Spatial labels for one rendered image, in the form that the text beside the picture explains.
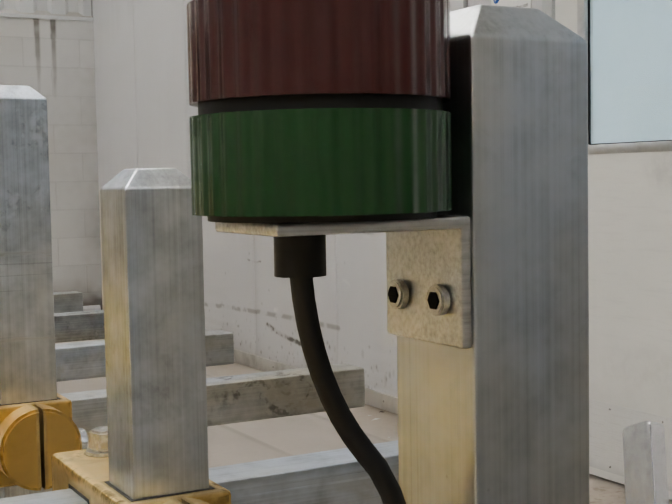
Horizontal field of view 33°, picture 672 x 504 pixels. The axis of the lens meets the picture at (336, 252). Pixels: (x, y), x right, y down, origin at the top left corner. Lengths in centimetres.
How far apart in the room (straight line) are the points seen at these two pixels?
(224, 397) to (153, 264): 35
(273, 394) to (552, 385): 58
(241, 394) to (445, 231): 58
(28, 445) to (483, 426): 48
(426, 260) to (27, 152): 49
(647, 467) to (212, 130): 19
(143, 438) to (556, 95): 28
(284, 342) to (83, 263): 337
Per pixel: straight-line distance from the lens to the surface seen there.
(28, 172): 74
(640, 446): 38
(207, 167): 25
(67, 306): 158
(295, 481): 59
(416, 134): 25
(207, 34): 25
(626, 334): 417
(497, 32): 27
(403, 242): 29
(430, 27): 25
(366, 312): 562
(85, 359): 106
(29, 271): 74
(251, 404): 85
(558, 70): 28
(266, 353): 668
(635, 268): 411
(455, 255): 27
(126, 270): 50
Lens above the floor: 111
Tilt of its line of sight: 4 degrees down
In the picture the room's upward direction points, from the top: 1 degrees counter-clockwise
